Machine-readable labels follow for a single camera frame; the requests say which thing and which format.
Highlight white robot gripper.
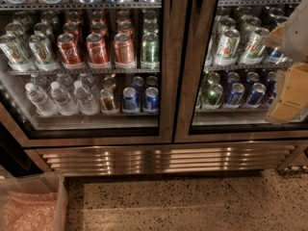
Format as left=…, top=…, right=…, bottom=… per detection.
left=264, top=0, right=308, bottom=124

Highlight glass fridge door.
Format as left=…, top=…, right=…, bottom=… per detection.
left=175, top=0, right=308, bottom=142
left=0, top=0, right=188, bottom=150

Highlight fridge 7up can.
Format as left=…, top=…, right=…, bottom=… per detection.
left=238, top=27, right=270, bottom=65
left=215, top=29, right=241, bottom=66

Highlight right fridge middle blue can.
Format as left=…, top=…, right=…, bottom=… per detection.
left=244, top=83, right=266, bottom=108

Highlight fridge blue can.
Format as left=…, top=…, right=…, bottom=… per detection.
left=244, top=83, right=266, bottom=108
left=223, top=83, right=245, bottom=109

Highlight right fridge left blue can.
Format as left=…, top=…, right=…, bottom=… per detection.
left=223, top=83, right=245, bottom=109

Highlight right fridge left 7up can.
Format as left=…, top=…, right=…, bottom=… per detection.
left=215, top=29, right=241, bottom=66

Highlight right fridge green can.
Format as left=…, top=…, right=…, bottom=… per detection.
left=202, top=83, right=223, bottom=109

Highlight steel louvered fridge base grille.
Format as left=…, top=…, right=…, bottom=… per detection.
left=26, top=140, right=307, bottom=177

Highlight silver blue slim can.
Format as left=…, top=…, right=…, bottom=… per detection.
left=265, top=47, right=286, bottom=64

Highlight front green soda can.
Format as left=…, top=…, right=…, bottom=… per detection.
left=141, top=32, right=160, bottom=69

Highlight front right red soda can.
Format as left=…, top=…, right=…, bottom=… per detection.
left=114, top=33, right=137, bottom=69

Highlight gold brown can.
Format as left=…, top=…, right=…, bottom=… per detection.
left=100, top=88, right=119, bottom=114

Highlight front middle red cola can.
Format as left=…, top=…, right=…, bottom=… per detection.
left=86, top=33, right=111, bottom=70

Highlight red cola can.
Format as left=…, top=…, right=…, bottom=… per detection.
left=86, top=33, right=111, bottom=70
left=58, top=33, right=84, bottom=70

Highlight right water bottle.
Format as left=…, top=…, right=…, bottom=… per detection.
left=74, top=81, right=98, bottom=116

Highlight water bottle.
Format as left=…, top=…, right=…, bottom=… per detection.
left=74, top=81, right=98, bottom=116
left=51, top=82, right=79, bottom=116
left=25, top=83, right=58, bottom=117

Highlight front left red cola can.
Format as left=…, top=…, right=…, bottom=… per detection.
left=58, top=33, right=84, bottom=70

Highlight middle water bottle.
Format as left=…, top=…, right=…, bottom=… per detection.
left=51, top=82, right=79, bottom=116

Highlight left water bottle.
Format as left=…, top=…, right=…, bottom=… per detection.
left=25, top=83, right=58, bottom=117

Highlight front left 7up can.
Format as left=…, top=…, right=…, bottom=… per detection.
left=0, top=34, right=34, bottom=72

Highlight clear plastic storage bin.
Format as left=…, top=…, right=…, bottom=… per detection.
left=0, top=172, right=68, bottom=231

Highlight pink bubble wrap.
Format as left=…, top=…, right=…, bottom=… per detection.
left=0, top=192, right=57, bottom=231

